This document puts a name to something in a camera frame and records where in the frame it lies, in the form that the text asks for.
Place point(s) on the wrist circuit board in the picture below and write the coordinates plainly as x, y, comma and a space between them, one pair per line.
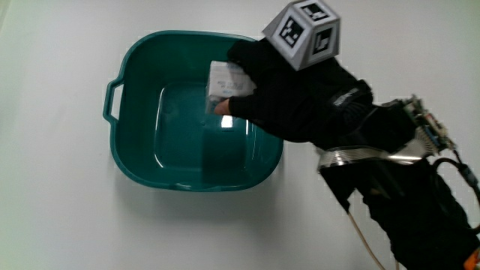
429, 125

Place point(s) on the person's right forearm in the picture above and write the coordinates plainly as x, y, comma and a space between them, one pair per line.
412, 210

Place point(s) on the white milk carton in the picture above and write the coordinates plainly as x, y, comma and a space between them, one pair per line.
227, 83

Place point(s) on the green plastic basin plate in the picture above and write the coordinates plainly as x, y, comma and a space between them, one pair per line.
180, 142

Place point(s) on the person's right hand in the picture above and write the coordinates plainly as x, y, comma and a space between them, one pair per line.
296, 101

